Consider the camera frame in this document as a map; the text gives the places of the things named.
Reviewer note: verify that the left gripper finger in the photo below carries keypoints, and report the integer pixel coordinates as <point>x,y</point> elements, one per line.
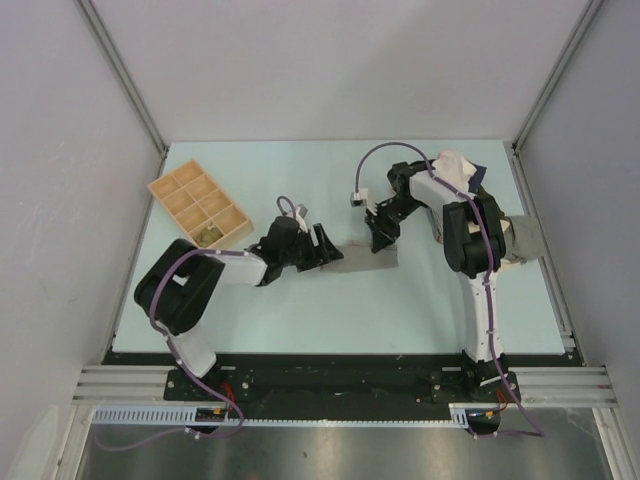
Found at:
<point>321,241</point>
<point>330,253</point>

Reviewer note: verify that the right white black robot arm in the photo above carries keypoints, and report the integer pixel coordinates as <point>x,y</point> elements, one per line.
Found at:
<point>473,244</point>

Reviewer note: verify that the grey underwear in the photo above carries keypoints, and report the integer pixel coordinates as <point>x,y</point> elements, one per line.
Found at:
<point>358,257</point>

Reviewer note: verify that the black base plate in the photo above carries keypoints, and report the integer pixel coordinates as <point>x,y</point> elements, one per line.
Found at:
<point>250,377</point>

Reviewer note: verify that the dark olive garment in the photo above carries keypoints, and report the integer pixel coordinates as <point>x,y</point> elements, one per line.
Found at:
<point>487,198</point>

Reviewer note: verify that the grey garment at table edge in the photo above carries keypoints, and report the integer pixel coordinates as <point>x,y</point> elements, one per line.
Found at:
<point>523,239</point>

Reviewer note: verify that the olive rolled garment in tray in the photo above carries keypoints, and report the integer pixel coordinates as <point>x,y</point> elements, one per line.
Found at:
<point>208,236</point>

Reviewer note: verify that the cream beige garment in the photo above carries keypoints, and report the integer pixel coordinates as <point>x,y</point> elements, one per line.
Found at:
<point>506,265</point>

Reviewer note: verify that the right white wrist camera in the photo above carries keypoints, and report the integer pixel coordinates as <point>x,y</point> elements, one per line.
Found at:
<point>363,198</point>

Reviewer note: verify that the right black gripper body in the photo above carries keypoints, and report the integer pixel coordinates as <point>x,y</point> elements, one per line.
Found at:
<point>390,217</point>

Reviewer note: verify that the pink white garment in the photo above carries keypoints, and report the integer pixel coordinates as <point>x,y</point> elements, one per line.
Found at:
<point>455,169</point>

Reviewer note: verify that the white slotted cable duct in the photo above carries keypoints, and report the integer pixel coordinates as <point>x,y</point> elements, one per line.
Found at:
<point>193,416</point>

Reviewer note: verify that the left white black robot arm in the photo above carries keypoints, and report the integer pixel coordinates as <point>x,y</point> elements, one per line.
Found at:
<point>176,290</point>

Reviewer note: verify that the wooden compartment tray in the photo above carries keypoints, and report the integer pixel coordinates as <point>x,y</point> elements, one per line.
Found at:
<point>194,200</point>

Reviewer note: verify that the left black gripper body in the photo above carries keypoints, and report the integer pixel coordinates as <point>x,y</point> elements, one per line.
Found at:
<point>305,254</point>

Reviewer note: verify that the navy blue garment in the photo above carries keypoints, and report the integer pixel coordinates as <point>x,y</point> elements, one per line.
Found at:
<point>476,179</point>

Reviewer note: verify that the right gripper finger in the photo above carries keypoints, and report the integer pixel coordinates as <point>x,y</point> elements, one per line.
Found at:
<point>391,237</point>
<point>379,240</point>

